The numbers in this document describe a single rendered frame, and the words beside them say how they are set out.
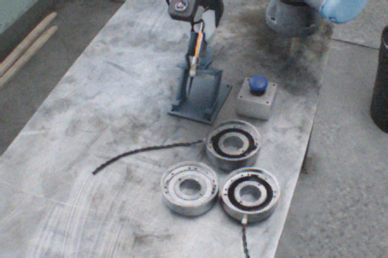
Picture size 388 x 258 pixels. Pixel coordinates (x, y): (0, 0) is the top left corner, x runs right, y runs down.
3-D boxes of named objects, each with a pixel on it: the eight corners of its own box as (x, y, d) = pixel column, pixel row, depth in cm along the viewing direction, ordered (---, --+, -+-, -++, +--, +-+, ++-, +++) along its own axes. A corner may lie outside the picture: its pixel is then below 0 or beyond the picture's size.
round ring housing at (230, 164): (266, 139, 101) (267, 125, 98) (251, 178, 93) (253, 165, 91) (216, 128, 103) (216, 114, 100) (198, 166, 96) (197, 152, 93)
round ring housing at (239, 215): (227, 177, 94) (227, 163, 91) (281, 184, 92) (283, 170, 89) (215, 220, 86) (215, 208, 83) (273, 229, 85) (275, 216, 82)
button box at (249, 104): (268, 121, 104) (270, 104, 101) (236, 113, 106) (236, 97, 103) (277, 96, 110) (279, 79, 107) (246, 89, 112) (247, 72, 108)
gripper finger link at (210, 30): (229, 32, 101) (224, -6, 95) (219, 48, 97) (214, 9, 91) (216, 30, 103) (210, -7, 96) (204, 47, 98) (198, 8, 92)
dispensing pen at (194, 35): (177, 97, 99) (193, 14, 96) (184, 94, 103) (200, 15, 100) (187, 99, 98) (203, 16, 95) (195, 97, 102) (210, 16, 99)
